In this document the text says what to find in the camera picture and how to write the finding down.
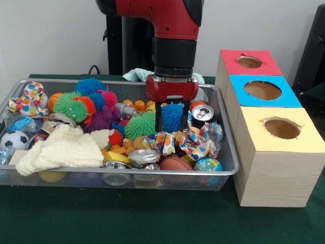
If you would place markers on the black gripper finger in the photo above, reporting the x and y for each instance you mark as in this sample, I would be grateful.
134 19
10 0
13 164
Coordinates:
184 117
160 117

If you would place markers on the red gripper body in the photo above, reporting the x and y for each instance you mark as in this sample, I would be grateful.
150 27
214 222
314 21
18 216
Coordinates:
172 90

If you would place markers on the blue spiky rubber ball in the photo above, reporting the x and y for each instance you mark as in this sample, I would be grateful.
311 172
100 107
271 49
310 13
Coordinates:
172 117

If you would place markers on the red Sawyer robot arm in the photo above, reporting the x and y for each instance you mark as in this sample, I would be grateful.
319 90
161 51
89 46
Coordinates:
172 15

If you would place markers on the shallow mesh bin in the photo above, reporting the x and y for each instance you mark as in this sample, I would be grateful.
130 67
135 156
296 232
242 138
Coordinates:
177 181

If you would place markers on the wooden box with three holes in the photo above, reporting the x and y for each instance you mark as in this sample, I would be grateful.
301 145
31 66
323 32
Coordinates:
274 178

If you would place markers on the crushed red drink can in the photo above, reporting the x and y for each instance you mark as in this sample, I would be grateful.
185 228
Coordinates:
203 114

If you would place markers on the green spiky rubber ball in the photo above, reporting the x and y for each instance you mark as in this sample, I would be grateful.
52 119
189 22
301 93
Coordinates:
142 124

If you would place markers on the mint green cloth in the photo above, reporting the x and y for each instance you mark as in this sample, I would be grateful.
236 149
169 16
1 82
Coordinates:
137 73

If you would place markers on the brown toy football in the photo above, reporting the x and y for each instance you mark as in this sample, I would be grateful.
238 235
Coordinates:
175 164

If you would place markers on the globe print ball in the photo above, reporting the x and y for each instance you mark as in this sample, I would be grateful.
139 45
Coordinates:
208 164

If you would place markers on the green fuzzy caterpillar toy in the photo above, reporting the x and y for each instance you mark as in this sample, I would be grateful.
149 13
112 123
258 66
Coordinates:
73 106

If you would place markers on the cream yellow cloth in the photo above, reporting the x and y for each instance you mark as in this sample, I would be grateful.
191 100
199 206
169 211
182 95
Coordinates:
68 150

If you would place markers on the black stand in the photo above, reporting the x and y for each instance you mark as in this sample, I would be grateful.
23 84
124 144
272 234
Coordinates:
312 50

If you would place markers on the black and white soccer ball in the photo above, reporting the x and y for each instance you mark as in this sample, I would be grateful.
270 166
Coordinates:
14 139

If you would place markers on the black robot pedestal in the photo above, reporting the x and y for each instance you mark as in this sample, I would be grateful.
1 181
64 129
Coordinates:
132 43

